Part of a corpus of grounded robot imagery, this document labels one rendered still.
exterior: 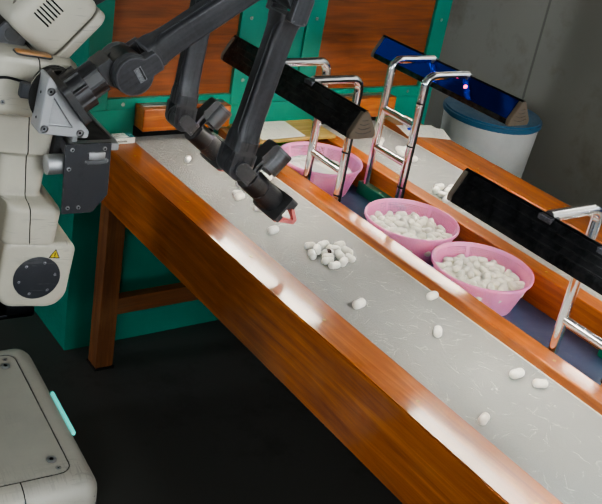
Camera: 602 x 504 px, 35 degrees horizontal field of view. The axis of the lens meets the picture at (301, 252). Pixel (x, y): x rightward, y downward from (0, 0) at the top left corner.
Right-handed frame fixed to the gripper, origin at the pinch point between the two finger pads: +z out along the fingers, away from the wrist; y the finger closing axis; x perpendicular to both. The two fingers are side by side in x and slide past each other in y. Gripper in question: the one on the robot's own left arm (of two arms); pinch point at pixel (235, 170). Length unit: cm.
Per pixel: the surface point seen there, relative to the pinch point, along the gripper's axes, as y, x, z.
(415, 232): -34, -19, 34
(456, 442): -111, 16, -12
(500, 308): -70, -16, 35
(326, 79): -12.8, -32.3, -7.8
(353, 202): -1.1, -17.7, 43.0
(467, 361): -88, 2, 9
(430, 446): -108, 20, -13
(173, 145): 37.2, 5.0, 6.7
